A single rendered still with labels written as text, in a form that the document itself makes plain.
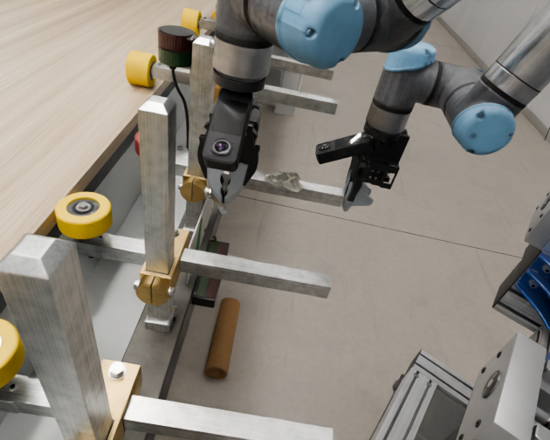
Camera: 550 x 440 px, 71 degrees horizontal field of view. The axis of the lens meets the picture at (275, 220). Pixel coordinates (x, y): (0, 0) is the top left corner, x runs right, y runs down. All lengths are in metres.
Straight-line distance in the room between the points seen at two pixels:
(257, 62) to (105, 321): 0.59
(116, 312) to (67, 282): 0.59
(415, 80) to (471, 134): 0.16
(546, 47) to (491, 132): 0.12
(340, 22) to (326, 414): 1.31
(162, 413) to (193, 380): 0.95
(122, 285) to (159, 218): 0.39
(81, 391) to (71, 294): 0.11
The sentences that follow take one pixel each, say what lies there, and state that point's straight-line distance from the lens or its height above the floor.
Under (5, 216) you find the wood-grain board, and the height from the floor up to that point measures 0.90.
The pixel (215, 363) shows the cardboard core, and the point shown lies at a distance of 1.43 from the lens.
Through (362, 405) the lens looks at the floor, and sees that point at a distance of 1.58.
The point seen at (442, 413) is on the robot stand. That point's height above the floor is 0.21.
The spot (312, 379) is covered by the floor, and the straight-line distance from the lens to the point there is 1.56.
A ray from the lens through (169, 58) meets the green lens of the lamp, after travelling 0.70.
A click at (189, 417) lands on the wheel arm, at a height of 0.83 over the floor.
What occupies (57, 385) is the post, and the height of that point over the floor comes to 0.98.
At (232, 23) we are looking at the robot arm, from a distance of 0.51.
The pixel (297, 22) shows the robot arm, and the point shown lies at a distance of 0.41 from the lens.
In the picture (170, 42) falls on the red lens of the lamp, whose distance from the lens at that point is 0.70.
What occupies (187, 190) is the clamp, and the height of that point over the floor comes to 0.85.
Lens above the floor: 1.33
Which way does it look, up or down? 39 degrees down
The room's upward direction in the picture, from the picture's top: 13 degrees clockwise
